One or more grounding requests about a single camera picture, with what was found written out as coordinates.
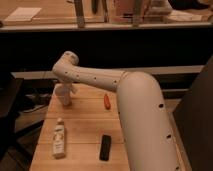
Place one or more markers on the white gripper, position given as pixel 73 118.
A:
pixel 67 87

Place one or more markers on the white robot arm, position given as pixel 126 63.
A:
pixel 146 128

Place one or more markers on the orange oblong object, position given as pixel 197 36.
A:
pixel 107 102

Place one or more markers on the white plastic bottle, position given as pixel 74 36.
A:
pixel 59 139

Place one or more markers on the dark chair at left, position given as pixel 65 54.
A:
pixel 10 95

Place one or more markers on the black rectangular block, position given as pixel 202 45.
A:
pixel 105 148

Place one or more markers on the white paper sheet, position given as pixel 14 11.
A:
pixel 22 14

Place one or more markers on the dark panel at right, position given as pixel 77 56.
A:
pixel 194 119

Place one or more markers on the wooden shelf post left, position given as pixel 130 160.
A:
pixel 79 13

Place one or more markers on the wooden shelf post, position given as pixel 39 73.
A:
pixel 136 13
pixel 79 13

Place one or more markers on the wooden shelf post right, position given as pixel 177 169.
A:
pixel 136 13

